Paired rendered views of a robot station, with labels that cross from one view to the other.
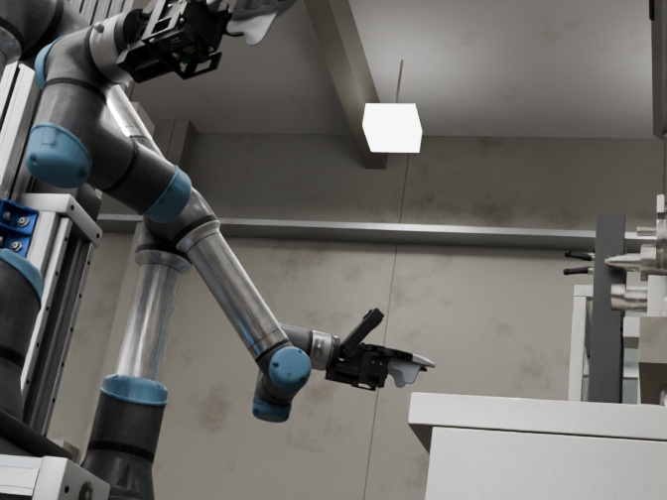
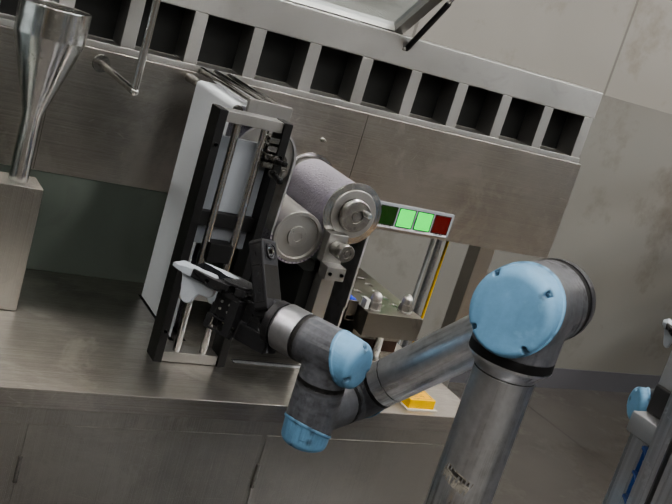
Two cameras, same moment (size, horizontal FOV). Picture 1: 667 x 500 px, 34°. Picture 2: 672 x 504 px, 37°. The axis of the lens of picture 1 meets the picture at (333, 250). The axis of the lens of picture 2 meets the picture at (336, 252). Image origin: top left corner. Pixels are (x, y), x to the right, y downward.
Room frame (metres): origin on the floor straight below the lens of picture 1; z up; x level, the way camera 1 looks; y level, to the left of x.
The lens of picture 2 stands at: (3.18, 0.97, 1.72)
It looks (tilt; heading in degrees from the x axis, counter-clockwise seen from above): 14 degrees down; 220
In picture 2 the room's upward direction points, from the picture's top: 17 degrees clockwise
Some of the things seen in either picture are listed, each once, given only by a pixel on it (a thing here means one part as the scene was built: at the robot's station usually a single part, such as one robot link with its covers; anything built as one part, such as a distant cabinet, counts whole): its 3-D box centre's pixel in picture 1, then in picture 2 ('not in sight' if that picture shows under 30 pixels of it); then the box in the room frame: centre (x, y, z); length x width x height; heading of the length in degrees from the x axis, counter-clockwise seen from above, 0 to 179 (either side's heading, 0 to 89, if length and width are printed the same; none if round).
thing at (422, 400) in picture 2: not in sight; (414, 397); (1.37, -0.22, 0.91); 0.07 x 0.07 x 0.02; 71
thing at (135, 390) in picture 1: (129, 414); not in sight; (1.90, 0.31, 0.98); 0.13 x 0.12 x 0.14; 10
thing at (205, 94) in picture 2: not in sight; (186, 202); (1.71, -0.75, 1.17); 0.34 x 0.05 x 0.54; 71
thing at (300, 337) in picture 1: (281, 344); (331, 353); (2.07, 0.07, 1.21); 0.11 x 0.08 x 0.09; 100
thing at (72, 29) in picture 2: not in sight; (53, 21); (2.09, -0.83, 1.50); 0.14 x 0.14 x 0.06
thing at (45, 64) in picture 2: not in sight; (19, 172); (2.09, -0.83, 1.18); 0.14 x 0.14 x 0.57
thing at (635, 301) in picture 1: (642, 378); (321, 298); (1.49, -0.47, 1.05); 0.06 x 0.05 x 0.31; 71
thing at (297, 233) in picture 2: not in sight; (276, 218); (1.51, -0.65, 1.17); 0.26 x 0.12 x 0.12; 71
